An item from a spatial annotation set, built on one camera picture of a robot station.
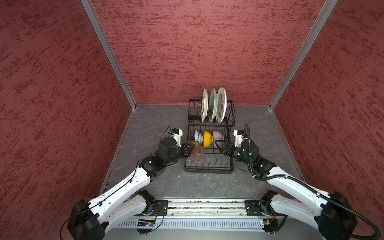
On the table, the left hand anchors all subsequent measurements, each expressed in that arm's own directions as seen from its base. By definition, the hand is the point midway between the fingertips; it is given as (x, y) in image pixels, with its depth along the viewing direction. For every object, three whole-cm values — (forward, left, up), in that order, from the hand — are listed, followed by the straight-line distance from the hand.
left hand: (195, 148), depth 75 cm
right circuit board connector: (-30, -38, -21) cm, 53 cm away
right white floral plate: (+14, -13, +14) cm, 23 cm away
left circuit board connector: (-30, +24, -22) cm, 44 cm away
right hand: (+3, -12, -3) cm, 13 cm away
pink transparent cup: (+4, -2, -19) cm, 19 cm away
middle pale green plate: (+16, -9, +16) cm, 24 cm away
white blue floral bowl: (+13, -1, -9) cm, 16 cm away
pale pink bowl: (+14, -14, -9) cm, 22 cm away
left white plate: (+18, -5, +14) cm, 23 cm away
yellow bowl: (+12, -8, -10) cm, 18 cm away
